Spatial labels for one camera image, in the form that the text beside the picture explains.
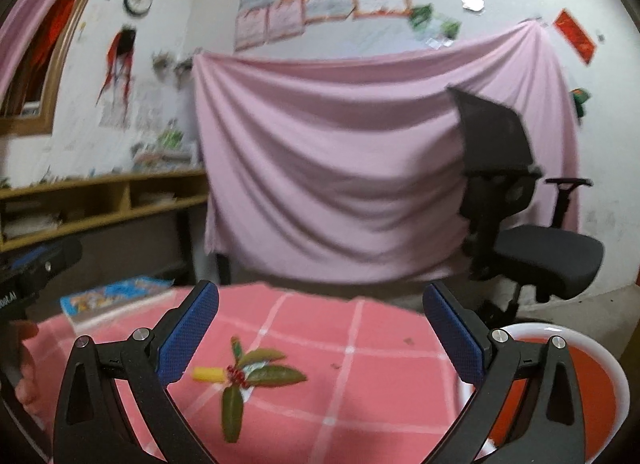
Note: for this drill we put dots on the small yellow piece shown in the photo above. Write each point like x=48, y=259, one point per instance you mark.
x=209, y=374

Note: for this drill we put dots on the pink curtain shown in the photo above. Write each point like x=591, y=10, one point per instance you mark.
x=35, y=4

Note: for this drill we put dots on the glass jar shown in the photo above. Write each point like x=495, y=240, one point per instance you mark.
x=170, y=134

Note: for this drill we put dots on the pink hanging cloth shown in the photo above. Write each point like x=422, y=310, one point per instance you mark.
x=325, y=144

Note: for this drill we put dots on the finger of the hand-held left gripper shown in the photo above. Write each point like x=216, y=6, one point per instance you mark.
x=25, y=261
x=60, y=256

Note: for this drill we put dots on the stack of books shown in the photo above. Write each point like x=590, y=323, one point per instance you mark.
x=165, y=156

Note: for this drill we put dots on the metal wall rack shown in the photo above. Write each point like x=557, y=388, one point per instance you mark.
x=175, y=64

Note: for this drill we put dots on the red black tassel ornament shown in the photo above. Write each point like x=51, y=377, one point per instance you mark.
x=120, y=54

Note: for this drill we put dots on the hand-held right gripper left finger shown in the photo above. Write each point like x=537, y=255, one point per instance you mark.
x=184, y=339

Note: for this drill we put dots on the wooden shelf unit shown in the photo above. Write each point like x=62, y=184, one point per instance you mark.
x=100, y=221

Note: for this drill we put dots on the thin flat papers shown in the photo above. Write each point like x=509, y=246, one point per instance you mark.
x=154, y=198

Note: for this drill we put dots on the colourful softcover book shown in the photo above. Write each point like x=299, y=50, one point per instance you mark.
x=115, y=296

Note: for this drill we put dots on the pink checked tablecloth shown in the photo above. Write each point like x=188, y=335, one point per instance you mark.
x=325, y=369

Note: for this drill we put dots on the round wall clock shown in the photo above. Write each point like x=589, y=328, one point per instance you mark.
x=138, y=0

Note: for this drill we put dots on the green wall ornament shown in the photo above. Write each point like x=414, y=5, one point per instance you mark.
x=580, y=101

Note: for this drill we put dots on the black mesh office chair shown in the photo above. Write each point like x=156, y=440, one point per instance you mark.
x=545, y=254

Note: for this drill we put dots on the red paper poster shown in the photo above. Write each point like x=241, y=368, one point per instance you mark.
x=576, y=36

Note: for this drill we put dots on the red hanging decoration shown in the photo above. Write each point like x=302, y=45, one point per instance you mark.
x=50, y=44

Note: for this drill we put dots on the white wall calendar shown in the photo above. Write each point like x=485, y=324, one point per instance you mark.
x=127, y=109

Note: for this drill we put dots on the orange plastic bucket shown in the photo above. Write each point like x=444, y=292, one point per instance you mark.
x=595, y=384

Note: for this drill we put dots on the black and white paper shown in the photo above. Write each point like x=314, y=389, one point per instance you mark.
x=473, y=1

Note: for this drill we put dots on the green flower photo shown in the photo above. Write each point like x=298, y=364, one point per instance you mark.
x=421, y=16
x=448, y=29

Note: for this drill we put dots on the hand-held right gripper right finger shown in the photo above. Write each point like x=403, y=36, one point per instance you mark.
x=456, y=341

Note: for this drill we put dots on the pile of papers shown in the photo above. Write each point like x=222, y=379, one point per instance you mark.
x=30, y=225

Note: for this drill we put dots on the wooden window frame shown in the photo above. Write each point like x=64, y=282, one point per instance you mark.
x=30, y=124

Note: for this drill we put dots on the green leaf sprig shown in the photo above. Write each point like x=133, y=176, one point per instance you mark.
x=272, y=375

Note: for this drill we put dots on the person's left hand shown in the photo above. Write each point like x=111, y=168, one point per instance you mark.
x=27, y=369

